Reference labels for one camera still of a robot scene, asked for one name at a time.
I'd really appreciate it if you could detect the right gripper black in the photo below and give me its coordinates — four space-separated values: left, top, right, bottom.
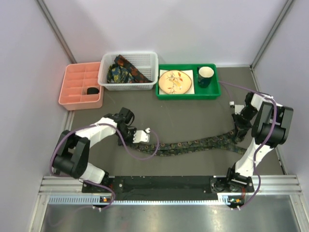
231 105 258 138

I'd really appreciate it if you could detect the green floral tie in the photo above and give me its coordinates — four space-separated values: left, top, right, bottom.
129 129 248 157

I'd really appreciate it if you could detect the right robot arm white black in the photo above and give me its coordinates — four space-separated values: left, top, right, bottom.
225 92 294 191

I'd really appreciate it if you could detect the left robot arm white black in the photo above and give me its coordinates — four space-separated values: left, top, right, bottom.
50 107 137 192

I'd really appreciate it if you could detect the green plastic tray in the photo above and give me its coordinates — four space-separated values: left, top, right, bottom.
156 64 221 100

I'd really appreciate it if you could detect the rolled black tie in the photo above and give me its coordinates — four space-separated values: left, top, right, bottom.
86 87 99 95

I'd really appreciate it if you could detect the dark orange leaf tie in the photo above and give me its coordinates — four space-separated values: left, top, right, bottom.
114 55 151 83

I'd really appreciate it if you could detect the blue yellow floral tie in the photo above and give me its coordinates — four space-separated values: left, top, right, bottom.
107 64 134 84

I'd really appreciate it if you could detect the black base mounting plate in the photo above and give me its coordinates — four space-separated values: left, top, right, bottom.
82 175 254 201

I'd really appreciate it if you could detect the dark green mug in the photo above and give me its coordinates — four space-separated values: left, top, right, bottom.
197 67 214 88

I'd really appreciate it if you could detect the beige floral plate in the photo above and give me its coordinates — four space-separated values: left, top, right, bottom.
158 70 194 95

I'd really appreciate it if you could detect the white perforated plastic basket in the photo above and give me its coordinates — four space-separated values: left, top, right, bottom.
98 51 159 91

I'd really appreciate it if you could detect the white paper napkin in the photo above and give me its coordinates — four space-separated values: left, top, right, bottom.
160 69 195 94

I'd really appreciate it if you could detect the pink divided organizer box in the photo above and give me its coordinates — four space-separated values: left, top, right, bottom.
58 62 104 111

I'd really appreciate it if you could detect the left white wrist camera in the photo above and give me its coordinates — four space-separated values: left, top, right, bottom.
133 128 151 144

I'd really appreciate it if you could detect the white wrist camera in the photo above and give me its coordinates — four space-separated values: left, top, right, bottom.
229 101 245 115
133 128 151 144

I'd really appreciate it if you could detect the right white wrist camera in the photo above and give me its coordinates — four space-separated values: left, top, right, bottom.
229 101 245 115

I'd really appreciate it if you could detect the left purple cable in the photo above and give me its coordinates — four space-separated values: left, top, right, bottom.
49 123 160 210

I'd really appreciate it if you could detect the purple cable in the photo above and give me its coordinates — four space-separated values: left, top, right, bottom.
218 80 279 210
49 123 160 210

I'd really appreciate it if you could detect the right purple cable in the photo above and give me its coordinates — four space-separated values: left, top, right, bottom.
218 80 279 210

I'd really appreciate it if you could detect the aluminium frame rail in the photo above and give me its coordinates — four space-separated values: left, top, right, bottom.
39 175 302 195

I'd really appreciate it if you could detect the white slotted cable duct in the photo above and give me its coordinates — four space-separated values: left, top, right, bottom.
49 195 230 205

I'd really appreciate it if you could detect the right aluminium corner post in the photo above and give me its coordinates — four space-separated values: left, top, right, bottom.
250 0 295 70

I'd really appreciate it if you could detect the aluminium corner post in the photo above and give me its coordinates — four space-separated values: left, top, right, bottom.
35 0 77 64
250 0 295 70

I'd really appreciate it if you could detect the left aluminium corner post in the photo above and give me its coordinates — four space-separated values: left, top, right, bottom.
35 0 77 64

